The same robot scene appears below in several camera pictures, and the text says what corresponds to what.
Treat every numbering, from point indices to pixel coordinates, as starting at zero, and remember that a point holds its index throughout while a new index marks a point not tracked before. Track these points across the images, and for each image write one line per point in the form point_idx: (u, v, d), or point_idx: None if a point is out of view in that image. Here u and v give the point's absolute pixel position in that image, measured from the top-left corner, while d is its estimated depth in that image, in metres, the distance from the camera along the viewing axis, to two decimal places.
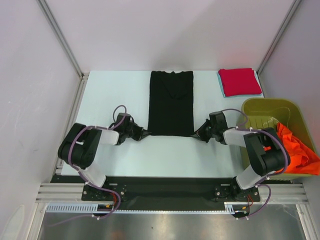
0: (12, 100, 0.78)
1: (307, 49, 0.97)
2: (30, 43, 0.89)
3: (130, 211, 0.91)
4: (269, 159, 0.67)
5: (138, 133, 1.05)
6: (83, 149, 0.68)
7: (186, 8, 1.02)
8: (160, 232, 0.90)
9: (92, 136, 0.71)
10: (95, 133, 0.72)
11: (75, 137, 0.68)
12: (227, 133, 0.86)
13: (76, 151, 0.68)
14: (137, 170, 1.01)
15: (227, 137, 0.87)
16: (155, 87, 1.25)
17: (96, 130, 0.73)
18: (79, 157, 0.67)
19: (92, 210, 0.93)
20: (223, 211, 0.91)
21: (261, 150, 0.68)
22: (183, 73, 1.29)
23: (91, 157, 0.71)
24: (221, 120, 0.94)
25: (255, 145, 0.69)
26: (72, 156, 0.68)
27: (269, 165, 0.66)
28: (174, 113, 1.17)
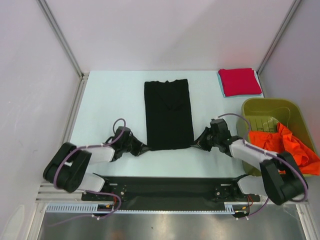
0: (12, 100, 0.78)
1: (307, 49, 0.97)
2: (30, 43, 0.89)
3: (130, 211, 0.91)
4: (286, 188, 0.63)
5: (137, 148, 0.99)
6: (69, 174, 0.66)
7: (186, 8, 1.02)
8: (160, 232, 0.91)
9: (80, 161, 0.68)
10: (83, 156, 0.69)
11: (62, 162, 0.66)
12: (233, 146, 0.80)
13: (62, 174, 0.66)
14: (137, 170, 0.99)
15: (234, 151, 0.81)
16: (150, 97, 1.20)
17: (84, 153, 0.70)
18: (64, 182, 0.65)
19: (92, 210, 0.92)
20: (223, 211, 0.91)
21: (280, 179, 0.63)
22: (178, 82, 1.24)
23: (76, 182, 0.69)
24: (224, 129, 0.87)
25: (273, 173, 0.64)
26: (58, 180, 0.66)
27: (287, 195, 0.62)
28: (171, 124, 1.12)
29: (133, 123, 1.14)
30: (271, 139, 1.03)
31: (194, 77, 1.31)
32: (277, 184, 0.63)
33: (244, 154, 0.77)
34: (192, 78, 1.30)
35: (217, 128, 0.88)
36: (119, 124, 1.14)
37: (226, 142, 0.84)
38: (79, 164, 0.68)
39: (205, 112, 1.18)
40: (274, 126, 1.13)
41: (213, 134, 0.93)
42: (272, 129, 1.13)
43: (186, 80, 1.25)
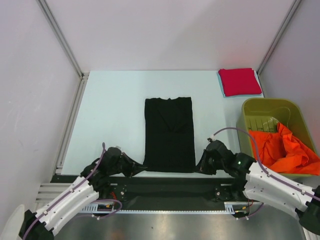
0: (12, 100, 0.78)
1: (307, 50, 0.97)
2: (30, 42, 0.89)
3: (130, 211, 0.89)
4: None
5: (129, 169, 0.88)
6: None
7: (186, 8, 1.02)
8: (160, 232, 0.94)
9: (37, 236, 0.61)
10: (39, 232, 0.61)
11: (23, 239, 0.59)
12: (252, 176, 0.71)
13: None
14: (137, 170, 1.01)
15: (252, 180, 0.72)
16: (150, 114, 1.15)
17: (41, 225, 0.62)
18: None
19: (92, 210, 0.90)
20: (223, 211, 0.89)
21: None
22: (181, 100, 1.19)
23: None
24: (226, 151, 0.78)
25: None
26: None
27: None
28: (173, 145, 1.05)
29: (133, 124, 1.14)
30: (271, 139, 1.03)
31: (194, 77, 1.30)
32: None
33: (266, 185, 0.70)
34: (192, 78, 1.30)
35: (217, 153, 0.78)
36: (120, 124, 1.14)
37: (236, 166, 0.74)
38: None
39: (205, 112, 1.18)
40: (274, 126, 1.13)
41: (215, 159, 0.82)
42: (272, 129, 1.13)
43: (189, 97, 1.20)
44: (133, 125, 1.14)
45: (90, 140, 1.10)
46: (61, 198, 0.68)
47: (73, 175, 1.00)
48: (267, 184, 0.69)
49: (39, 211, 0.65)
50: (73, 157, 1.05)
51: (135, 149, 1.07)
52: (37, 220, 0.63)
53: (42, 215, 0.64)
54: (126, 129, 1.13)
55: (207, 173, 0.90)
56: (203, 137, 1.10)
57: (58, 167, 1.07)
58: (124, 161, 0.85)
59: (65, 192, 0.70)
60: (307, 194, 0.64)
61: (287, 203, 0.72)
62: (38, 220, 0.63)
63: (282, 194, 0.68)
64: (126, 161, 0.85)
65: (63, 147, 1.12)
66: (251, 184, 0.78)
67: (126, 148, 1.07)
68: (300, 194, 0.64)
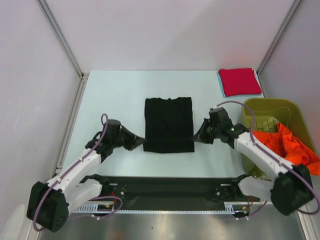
0: (12, 100, 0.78)
1: (307, 49, 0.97)
2: (30, 42, 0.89)
3: (131, 211, 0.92)
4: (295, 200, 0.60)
5: (130, 141, 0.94)
6: (50, 216, 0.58)
7: (186, 8, 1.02)
8: (160, 232, 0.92)
9: (54, 205, 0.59)
10: (55, 199, 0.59)
11: (36, 211, 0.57)
12: (239, 141, 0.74)
13: (41, 218, 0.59)
14: (136, 170, 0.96)
15: (239, 146, 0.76)
16: (151, 113, 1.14)
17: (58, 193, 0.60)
18: (48, 222, 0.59)
19: (92, 210, 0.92)
20: (223, 211, 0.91)
21: (290, 194, 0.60)
22: (181, 100, 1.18)
23: (62, 219, 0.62)
24: (225, 118, 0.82)
25: (285, 186, 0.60)
26: (41, 219, 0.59)
27: (296, 207, 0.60)
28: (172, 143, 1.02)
29: (133, 124, 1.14)
30: (271, 139, 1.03)
31: (194, 77, 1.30)
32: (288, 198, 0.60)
33: (250, 154, 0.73)
34: (192, 78, 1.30)
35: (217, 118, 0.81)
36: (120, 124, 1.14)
37: (230, 132, 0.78)
38: (56, 207, 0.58)
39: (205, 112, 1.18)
40: (274, 126, 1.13)
41: (213, 126, 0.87)
42: (272, 129, 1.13)
43: (189, 97, 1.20)
44: (133, 125, 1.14)
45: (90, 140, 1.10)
46: (73, 167, 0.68)
47: None
48: (250, 152, 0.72)
49: (51, 181, 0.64)
50: (72, 157, 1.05)
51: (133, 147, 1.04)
52: (52, 188, 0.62)
53: (56, 182, 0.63)
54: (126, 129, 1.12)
55: (204, 141, 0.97)
56: None
57: (58, 167, 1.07)
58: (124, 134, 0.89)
59: (75, 162, 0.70)
60: (284, 166, 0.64)
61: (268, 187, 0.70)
62: (52, 188, 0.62)
63: (261, 163, 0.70)
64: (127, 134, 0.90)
65: (63, 147, 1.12)
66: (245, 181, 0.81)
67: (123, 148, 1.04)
68: (277, 165, 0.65)
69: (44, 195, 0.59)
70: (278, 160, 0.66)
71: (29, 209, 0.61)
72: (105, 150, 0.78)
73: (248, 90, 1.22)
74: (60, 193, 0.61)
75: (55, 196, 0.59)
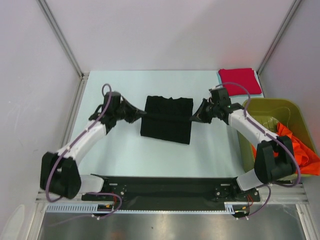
0: (12, 100, 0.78)
1: (307, 49, 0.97)
2: (30, 43, 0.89)
3: (130, 211, 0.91)
4: (275, 169, 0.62)
5: (132, 114, 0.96)
6: (64, 185, 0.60)
7: (186, 8, 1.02)
8: (160, 232, 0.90)
9: (67, 173, 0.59)
10: (67, 166, 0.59)
11: (48, 180, 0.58)
12: (232, 116, 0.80)
13: (56, 186, 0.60)
14: (138, 170, 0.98)
15: (232, 120, 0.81)
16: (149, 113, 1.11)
17: (70, 161, 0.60)
18: (61, 191, 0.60)
19: (92, 210, 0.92)
20: (223, 211, 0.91)
21: (271, 163, 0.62)
22: (181, 100, 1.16)
23: (77, 187, 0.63)
24: (225, 96, 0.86)
25: (267, 155, 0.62)
26: (53, 188, 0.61)
27: (275, 177, 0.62)
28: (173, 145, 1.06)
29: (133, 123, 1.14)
30: None
31: (194, 77, 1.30)
32: (268, 165, 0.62)
33: (241, 127, 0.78)
34: (192, 78, 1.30)
35: (217, 95, 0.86)
36: (119, 124, 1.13)
37: (227, 109, 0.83)
38: (70, 173, 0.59)
39: None
40: (274, 126, 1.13)
41: (212, 105, 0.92)
42: (272, 129, 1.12)
43: (191, 98, 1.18)
44: (133, 125, 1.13)
45: None
46: (81, 136, 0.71)
47: None
48: (242, 125, 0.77)
49: (61, 150, 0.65)
50: None
51: (133, 148, 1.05)
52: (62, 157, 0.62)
53: (66, 151, 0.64)
54: (126, 128, 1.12)
55: (203, 121, 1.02)
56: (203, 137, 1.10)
57: None
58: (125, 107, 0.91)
59: (81, 132, 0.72)
60: (268, 135, 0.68)
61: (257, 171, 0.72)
62: (63, 156, 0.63)
63: (250, 135, 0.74)
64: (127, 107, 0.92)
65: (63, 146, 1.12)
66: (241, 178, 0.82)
67: (123, 149, 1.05)
68: (263, 135, 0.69)
69: (55, 164, 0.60)
70: (264, 130, 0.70)
71: (42, 179, 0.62)
72: (109, 123, 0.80)
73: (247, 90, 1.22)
74: (72, 160, 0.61)
75: (66, 162, 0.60)
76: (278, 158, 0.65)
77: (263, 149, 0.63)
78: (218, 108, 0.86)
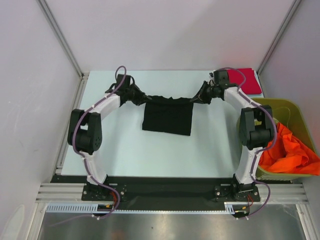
0: (12, 100, 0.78)
1: (306, 49, 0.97)
2: (30, 43, 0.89)
3: (130, 211, 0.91)
4: (255, 132, 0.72)
5: (139, 98, 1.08)
6: (90, 137, 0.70)
7: (186, 8, 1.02)
8: (160, 232, 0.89)
9: (93, 126, 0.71)
10: (94, 118, 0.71)
11: (75, 130, 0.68)
12: (228, 91, 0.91)
13: (82, 140, 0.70)
14: (139, 170, 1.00)
15: (227, 95, 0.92)
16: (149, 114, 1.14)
17: (95, 114, 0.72)
18: (87, 142, 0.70)
19: (92, 210, 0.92)
20: (223, 211, 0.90)
21: (251, 125, 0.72)
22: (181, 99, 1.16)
23: (98, 141, 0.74)
24: (224, 76, 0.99)
25: (248, 117, 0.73)
26: (79, 142, 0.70)
27: (253, 139, 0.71)
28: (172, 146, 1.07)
29: (133, 124, 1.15)
30: None
31: (194, 77, 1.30)
32: (249, 127, 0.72)
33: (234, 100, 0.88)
34: (192, 78, 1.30)
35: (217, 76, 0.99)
36: (120, 124, 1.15)
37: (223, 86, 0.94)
38: (95, 125, 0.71)
39: (205, 112, 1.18)
40: None
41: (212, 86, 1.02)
42: None
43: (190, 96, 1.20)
44: (134, 124, 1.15)
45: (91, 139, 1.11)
46: (100, 102, 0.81)
47: (74, 175, 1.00)
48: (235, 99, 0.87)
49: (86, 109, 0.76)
50: (73, 156, 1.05)
51: (135, 147, 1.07)
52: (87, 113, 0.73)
53: (91, 109, 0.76)
54: (127, 127, 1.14)
55: (203, 101, 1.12)
56: (203, 137, 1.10)
57: (58, 167, 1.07)
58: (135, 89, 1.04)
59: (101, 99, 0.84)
60: (253, 104, 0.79)
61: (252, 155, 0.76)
62: (88, 112, 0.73)
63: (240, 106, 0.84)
64: (137, 89, 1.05)
65: (64, 147, 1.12)
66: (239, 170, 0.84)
67: (126, 145, 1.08)
68: (248, 104, 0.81)
69: (82, 118, 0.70)
70: (250, 100, 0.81)
71: (70, 133, 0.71)
72: (122, 96, 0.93)
73: (247, 88, 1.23)
74: (97, 114, 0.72)
75: (92, 116, 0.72)
76: (261, 125, 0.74)
77: (244, 111, 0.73)
78: (217, 86, 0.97)
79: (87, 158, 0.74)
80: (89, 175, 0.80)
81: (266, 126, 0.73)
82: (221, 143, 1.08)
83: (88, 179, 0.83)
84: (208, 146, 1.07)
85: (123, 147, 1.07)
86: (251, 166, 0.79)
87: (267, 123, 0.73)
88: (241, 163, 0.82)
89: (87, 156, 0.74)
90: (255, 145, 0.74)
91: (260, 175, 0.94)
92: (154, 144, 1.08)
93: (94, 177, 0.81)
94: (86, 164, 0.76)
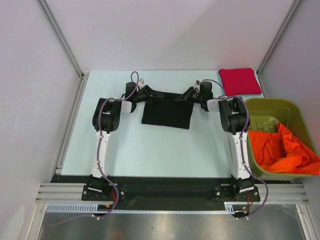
0: (12, 100, 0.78)
1: (307, 49, 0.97)
2: (30, 43, 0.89)
3: (130, 211, 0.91)
4: (233, 118, 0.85)
5: (148, 99, 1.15)
6: (111, 118, 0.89)
7: (186, 8, 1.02)
8: (160, 232, 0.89)
9: (115, 109, 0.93)
10: (117, 104, 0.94)
11: (100, 112, 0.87)
12: (209, 102, 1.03)
13: (105, 120, 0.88)
14: (138, 170, 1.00)
15: (209, 105, 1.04)
16: (150, 114, 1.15)
17: (117, 101, 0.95)
18: (108, 123, 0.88)
19: (92, 210, 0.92)
20: (223, 211, 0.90)
21: (228, 113, 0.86)
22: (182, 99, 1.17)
23: (116, 124, 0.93)
24: (209, 91, 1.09)
25: (224, 106, 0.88)
26: (103, 122, 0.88)
27: (233, 124, 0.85)
28: (173, 146, 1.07)
29: (132, 123, 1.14)
30: (271, 139, 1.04)
31: (194, 77, 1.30)
32: (226, 115, 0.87)
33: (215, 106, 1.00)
34: (192, 78, 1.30)
35: (204, 89, 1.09)
36: (120, 123, 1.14)
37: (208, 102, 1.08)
38: (117, 109, 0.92)
39: (204, 112, 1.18)
40: (274, 126, 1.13)
41: (199, 95, 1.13)
42: (272, 129, 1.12)
43: None
44: (134, 123, 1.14)
45: (92, 138, 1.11)
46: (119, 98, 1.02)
47: (74, 175, 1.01)
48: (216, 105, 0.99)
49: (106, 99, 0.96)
50: (73, 157, 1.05)
51: (135, 147, 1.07)
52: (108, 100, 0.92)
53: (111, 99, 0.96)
54: (126, 126, 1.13)
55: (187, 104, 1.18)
56: (203, 137, 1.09)
57: (58, 167, 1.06)
58: (143, 92, 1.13)
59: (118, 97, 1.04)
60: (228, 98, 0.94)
61: (238, 142, 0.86)
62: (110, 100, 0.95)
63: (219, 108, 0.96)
64: (145, 92, 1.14)
65: (63, 147, 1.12)
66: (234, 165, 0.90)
67: (126, 145, 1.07)
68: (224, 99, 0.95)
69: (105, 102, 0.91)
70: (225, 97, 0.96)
71: (95, 115, 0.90)
72: (132, 105, 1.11)
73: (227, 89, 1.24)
74: (118, 102, 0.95)
75: (114, 103, 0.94)
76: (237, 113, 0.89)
77: (221, 103, 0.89)
78: (202, 99, 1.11)
79: (103, 137, 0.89)
80: (96, 161, 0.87)
81: (242, 111, 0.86)
82: (221, 143, 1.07)
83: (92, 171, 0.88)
84: (208, 145, 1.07)
85: (122, 147, 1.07)
86: (241, 154, 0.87)
87: (241, 109, 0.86)
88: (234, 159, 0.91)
89: (103, 136, 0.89)
90: (237, 129, 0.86)
91: (260, 175, 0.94)
92: (154, 143, 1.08)
93: (100, 164, 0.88)
94: (99, 146, 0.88)
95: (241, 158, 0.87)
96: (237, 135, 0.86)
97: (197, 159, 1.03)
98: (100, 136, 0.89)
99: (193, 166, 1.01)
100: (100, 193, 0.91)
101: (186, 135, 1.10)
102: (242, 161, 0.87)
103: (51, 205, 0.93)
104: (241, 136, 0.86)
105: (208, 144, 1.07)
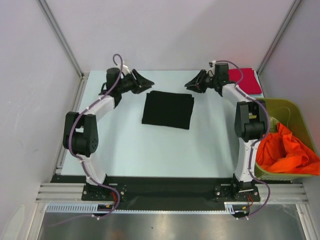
0: (12, 100, 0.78)
1: (307, 49, 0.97)
2: (30, 43, 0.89)
3: (130, 211, 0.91)
4: (249, 125, 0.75)
5: (135, 87, 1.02)
6: (85, 140, 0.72)
7: (186, 7, 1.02)
8: (160, 232, 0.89)
9: (88, 127, 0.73)
10: (90, 121, 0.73)
11: (70, 135, 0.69)
12: (224, 87, 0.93)
13: (78, 143, 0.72)
14: (137, 170, 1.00)
15: (224, 92, 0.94)
16: (150, 114, 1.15)
17: (90, 116, 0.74)
18: (83, 146, 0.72)
19: (92, 210, 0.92)
20: (223, 211, 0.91)
21: (246, 118, 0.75)
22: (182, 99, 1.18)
23: (95, 142, 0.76)
24: (224, 71, 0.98)
25: (243, 111, 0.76)
26: (77, 146, 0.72)
27: (248, 132, 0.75)
28: (173, 146, 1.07)
29: (132, 123, 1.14)
30: (271, 139, 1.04)
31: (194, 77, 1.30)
32: (243, 121, 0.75)
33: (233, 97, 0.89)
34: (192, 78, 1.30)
35: (219, 70, 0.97)
36: (120, 123, 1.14)
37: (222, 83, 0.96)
38: (91, 127, 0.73)
39: (204, 112, 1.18)
40: (274, 126, 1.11)
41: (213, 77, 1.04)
42: (272, 129, 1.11)
43: (190, 94, 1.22)
44: (134, 123, 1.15)
45: None
46: (95, 103, 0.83)
47: (73, 175, 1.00)
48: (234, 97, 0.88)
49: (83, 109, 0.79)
50: (73, 156, 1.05)
51: (136, 146, 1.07)
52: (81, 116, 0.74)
53: (86, 111, 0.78)
54: (126, 126, 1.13)
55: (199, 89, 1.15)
56: (203, 137, 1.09)
57: (58, 167, 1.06)
58: (129, 80, 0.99)
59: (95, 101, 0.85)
60: (248, 98, 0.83)
61: (248, 149, 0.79)
62: (82, 115, 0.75)
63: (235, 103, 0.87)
64: (131, 80, 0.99)
65: (63, 147, 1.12)
66: (239, 167, 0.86)
67: (125, 145, 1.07)
68: (244, 98, 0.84)
69: (75, 122, 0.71)
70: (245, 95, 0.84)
71: (65, 137, 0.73)
72: (117, 97, 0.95)
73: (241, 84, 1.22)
74: (91, 117, 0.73)
75: (87, 120, 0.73)
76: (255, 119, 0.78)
77: (240, 105, 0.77)
78: (217, 81, 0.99)
79: (85, 161, 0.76)
80: (88, 177, 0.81)
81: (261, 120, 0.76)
82: (222, 142, 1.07)
83: (87, 180, 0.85)
84: (208, 145, 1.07)
85: (122, 147, 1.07)
86: (248, 161, 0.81)
87: (261, 116, 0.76)
88: (239, 161, 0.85)
89: (84, 159, 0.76)
90: (250, 137, 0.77)
91: (260, 175, 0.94)
92: (154, 143, 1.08)
93: (93, 177, 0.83)
94: (84, 167, 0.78)
95: (247, 165, 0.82)
96: (249, 143, 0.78)
97: (197, 159, 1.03)
98: (81, 160, 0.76)
99: (193, 166, 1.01)
100: (100, 193, 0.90)
101: (186, 135, 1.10)
102: (248, 168, 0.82)
103: (50, 205, 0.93)
104: (253, 145, 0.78)
105: (209, 144, 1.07)
